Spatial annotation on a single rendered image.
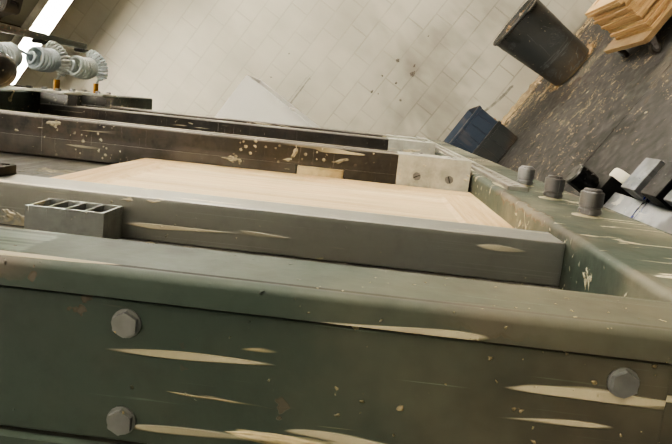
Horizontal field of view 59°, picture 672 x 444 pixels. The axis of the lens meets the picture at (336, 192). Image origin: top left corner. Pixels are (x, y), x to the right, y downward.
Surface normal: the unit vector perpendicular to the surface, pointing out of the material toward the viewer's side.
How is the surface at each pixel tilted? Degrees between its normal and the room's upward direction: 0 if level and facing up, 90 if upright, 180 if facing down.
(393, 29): 90
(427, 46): 90
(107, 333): 90
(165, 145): 90
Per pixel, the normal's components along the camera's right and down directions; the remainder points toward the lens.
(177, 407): -0.06, 0.14
